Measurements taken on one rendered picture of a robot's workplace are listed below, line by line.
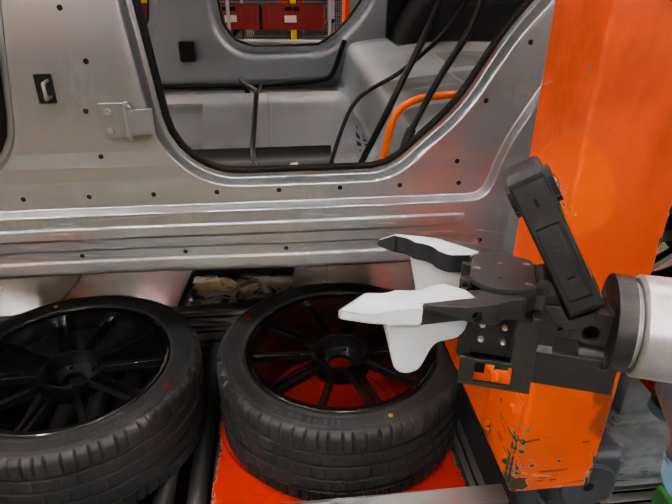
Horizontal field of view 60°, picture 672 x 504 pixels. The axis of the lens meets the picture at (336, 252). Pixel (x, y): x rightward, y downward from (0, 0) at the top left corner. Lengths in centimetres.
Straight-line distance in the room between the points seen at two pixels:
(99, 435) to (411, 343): 109
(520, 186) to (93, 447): 117
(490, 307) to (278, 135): 174
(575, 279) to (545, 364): 7
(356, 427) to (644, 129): 84
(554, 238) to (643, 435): 153
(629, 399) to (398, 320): 156
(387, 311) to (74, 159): 110
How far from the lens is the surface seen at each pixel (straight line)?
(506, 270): 45
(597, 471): 156
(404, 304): 39
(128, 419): 144
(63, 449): 143
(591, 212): 92
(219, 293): 277
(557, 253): 43
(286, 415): 138
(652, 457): 199
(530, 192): 41
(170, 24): 304
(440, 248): 49
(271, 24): 499
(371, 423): 136
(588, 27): 88
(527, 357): 44
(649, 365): 45
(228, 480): 158
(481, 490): 142
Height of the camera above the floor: 146
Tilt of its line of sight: 29 degrees down
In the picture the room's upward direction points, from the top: straight up
